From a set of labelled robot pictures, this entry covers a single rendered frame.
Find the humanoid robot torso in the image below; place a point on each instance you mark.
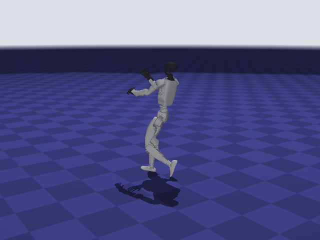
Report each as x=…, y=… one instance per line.
x=166, y=96

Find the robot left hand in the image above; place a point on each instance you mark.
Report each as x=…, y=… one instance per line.
x=129, y=91

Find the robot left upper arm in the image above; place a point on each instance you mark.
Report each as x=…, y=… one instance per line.
x=158, y=84

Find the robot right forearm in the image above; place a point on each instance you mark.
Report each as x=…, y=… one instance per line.
x=151, y=81

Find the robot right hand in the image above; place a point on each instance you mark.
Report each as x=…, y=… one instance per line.
x=146, y=74

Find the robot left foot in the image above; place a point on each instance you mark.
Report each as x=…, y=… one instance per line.
x=174, y=162

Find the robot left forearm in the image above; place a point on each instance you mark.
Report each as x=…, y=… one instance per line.
x=139, y=92

